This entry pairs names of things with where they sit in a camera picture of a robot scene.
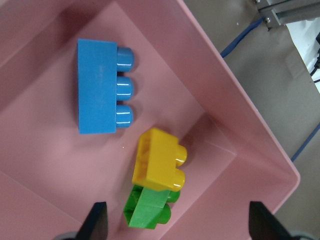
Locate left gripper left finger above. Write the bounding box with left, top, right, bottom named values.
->
left=76, top=201, right=108, bottom=240

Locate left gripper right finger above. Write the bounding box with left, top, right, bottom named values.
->
left=249, top=201, right=294, bottom=240

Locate green toy block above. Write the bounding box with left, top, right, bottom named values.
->
left=123, top=185, right=181, bottom=230

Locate yellow toy block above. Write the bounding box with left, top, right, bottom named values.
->
left=132, top=127, right=188, bottom=192

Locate blue toy block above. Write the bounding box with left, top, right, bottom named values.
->
left=77, top=39, right=135, bottom=134

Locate pink plastic box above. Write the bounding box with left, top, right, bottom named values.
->
left=0, top=0, right=300, bottom=240

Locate aluminium frame post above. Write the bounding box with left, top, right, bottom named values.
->
left=253, top=0, right=320, bottom=29

